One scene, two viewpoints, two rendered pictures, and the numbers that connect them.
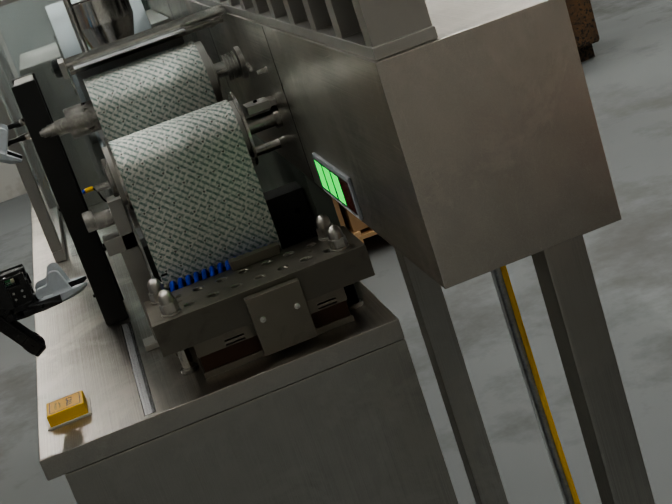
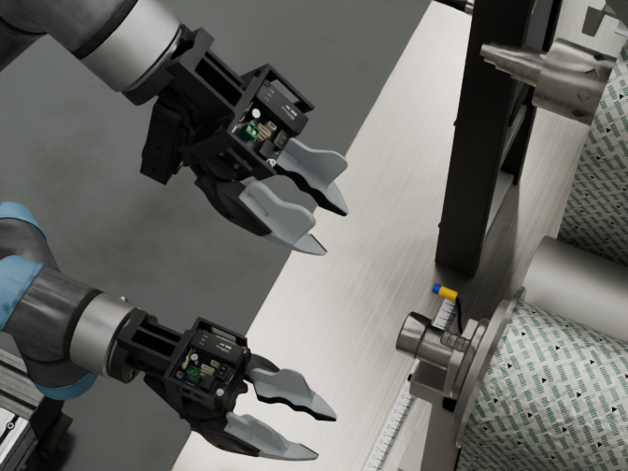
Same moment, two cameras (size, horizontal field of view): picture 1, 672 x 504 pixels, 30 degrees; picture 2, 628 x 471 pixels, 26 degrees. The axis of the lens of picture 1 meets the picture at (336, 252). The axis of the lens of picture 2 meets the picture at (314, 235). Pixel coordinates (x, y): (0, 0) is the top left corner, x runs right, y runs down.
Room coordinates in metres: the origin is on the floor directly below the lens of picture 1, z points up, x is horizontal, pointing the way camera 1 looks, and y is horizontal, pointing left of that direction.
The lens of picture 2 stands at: (1.82, 0.19, 2.30)
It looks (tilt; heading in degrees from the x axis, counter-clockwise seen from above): 59 degrees down; 34
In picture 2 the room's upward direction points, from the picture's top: straight up
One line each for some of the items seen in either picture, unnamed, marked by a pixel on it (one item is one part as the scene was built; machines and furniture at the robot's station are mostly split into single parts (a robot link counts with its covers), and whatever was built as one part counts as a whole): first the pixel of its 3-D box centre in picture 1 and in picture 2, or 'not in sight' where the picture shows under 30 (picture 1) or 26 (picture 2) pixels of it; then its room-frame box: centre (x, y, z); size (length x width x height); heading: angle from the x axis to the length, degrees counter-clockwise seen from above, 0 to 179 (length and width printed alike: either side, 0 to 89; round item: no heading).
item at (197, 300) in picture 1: (257, 288); not in sight; (2.16, 0.16, 1.00); 0.40 x 0.16 x 0.06; 99
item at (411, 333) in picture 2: (89, 221); (413, 335); (2.34, 0.43, 1.18); 0.04 x 0.02 x 0.04; 9
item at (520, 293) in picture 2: (118, 174); (491, 366); (2.32, 0.34, 1.25); 0.15 x 0.01 x 0.15; 9
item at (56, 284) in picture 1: (59, 284); (268, 435); (2.21, 0.50, 1.11); 0.09 x 0.03 x 0.06; 90
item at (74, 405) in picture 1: (66, 408); not in sight; (2.12, 0.55, 0.91); 0.07 x 0.07 x 0.02; 9
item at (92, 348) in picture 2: not in sight; (111, 334); (2.21, 0.68, 1.11); 0.08 x 0.05 x 0.08; 9
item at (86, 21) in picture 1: (100, 9); not in sight; (3.05, 0.35, 1.50); 0.14 x 0.14 x 0.06
